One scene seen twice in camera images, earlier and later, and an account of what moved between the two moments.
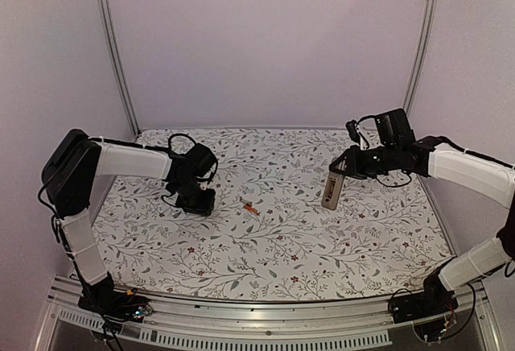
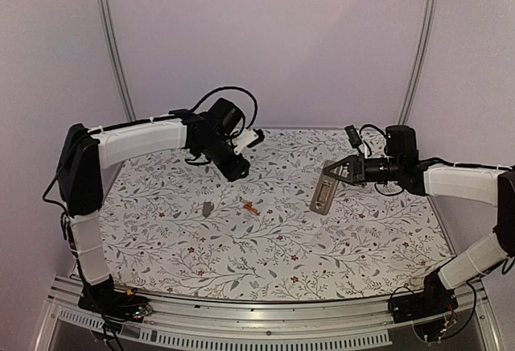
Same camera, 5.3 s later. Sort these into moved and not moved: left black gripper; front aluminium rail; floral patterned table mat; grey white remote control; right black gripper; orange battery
Moved: grey white remote control; left black gripper; right black gripper
Not moved: front aluminium rail; orange battery; floral patterned table mat
